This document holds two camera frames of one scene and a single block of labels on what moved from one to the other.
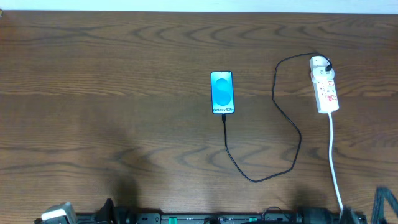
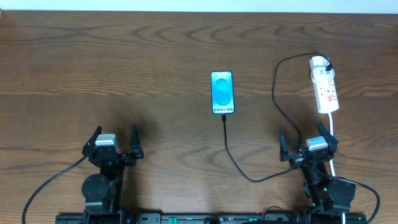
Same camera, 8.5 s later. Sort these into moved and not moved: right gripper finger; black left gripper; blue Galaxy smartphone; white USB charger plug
Moved: black left gripper; right gripper finger
Not moved: white USB charger plug; blue Galaxy smartphone
